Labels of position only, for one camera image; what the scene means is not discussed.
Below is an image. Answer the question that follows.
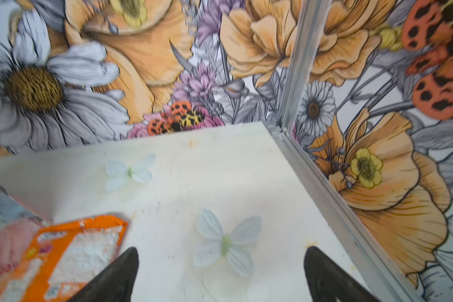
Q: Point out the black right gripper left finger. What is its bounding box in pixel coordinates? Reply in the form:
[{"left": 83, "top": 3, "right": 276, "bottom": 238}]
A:
[{"left": 67, "top": 247, "right": 139, "bottom": 302}]

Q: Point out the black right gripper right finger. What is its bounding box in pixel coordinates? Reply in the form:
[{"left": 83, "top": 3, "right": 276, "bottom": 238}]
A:
[{"left": 303, "top": 246, "right": 379, "bottom": 302}]

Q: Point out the floral paper gift bag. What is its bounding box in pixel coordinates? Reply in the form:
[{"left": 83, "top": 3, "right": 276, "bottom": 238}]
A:
[{"left": 0, "top": 185, "right": 49, "bottom": 280}]

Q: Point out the orange snack packet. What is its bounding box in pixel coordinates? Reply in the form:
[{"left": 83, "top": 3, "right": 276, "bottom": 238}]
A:
[{"left": 0, "top": 215, "right": 129, "bottom": 301}]

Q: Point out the right aluminium corner post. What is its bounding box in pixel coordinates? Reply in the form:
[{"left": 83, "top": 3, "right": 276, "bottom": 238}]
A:
[{"left": 278, "top": 1, "right": 331, "bottom": 133}]

